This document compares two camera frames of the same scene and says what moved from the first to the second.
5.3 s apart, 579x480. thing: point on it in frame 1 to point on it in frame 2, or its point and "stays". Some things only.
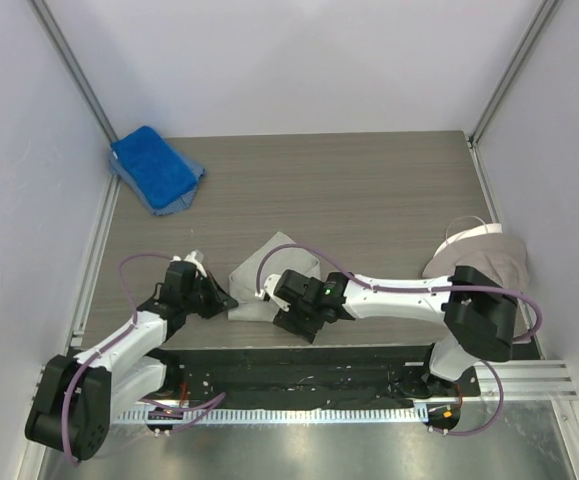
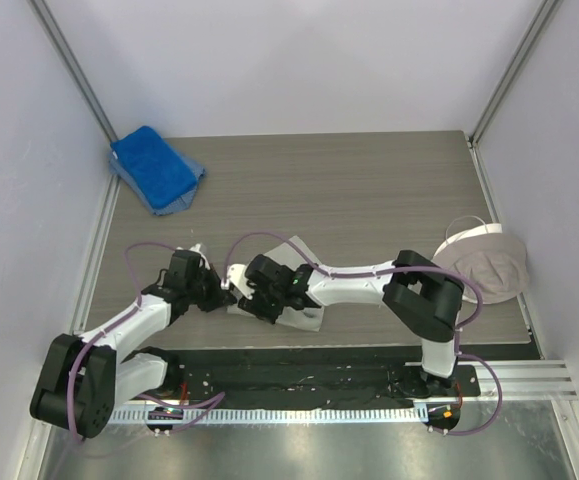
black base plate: [313, 376] stays
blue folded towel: [163, 174] stays
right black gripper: [291, 321] to [257, 306]
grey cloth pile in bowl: [501, 257] stays
